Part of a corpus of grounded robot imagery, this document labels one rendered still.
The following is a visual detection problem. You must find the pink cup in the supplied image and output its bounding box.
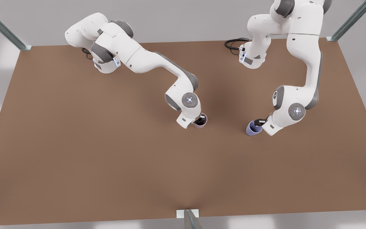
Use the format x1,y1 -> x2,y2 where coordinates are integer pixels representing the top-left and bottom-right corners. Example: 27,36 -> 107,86
194,113 -> 208,129

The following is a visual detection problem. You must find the purple cup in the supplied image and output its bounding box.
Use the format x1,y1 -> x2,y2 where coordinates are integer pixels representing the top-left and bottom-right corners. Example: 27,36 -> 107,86
246,120 -> 263,136

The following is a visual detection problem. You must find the silver frame post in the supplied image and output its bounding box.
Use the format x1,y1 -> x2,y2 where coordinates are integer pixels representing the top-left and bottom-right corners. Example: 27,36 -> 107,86
0,3 -> 32,51
326,0 -> 366,42
176,209 -> 203,229

